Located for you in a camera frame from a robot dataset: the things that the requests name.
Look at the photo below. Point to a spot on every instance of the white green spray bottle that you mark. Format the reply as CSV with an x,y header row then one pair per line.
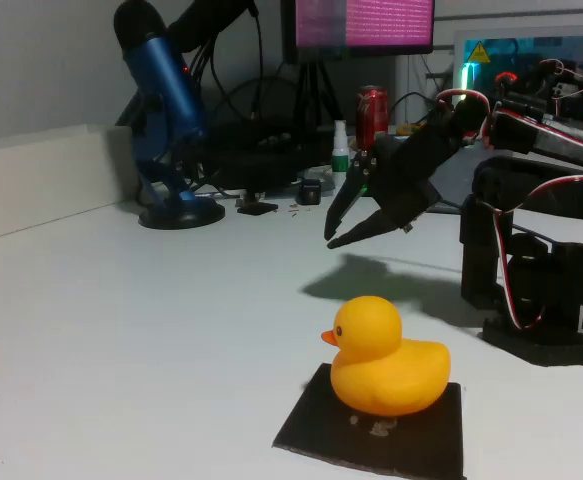
x,y
340,160

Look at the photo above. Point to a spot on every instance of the white framed lit enclosure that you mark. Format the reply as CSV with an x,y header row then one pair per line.
x,y
521,50

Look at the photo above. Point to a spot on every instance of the black tripod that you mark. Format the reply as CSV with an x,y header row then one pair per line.
x,y
311,90

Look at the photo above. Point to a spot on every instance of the small black stand base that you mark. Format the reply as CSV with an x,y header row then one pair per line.
x,y
257,208

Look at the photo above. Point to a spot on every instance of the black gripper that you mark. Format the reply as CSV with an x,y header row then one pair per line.
x,y
390,202

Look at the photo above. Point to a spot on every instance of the white raised desk ledge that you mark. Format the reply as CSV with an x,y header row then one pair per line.
x,y
46,175

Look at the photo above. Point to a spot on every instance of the computer monitor with pink text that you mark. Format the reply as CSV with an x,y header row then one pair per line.
x,y
371,20

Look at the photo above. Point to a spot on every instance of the blue desktop microphone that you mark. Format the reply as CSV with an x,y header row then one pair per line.
x,y
166,85

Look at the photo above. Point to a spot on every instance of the small black cube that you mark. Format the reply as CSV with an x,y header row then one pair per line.
x,y
309,192

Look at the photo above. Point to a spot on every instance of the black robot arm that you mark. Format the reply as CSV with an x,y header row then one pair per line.
x,y
491,240

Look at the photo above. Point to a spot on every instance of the yellow rubber duck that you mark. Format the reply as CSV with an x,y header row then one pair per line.
x,y
386,370

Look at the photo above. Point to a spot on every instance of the red soda can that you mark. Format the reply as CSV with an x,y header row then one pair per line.
x,y
371,115

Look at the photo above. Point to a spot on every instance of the grey desk mat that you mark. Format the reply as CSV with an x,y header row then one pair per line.
x,y
463,165

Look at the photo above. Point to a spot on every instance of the black audio device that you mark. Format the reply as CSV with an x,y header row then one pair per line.
x,y
251,160

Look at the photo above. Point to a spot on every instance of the black square pad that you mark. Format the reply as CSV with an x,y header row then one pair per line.
x,y
421,445

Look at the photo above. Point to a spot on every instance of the yellow warning sticker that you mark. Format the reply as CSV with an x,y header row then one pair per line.
x,y
479,52

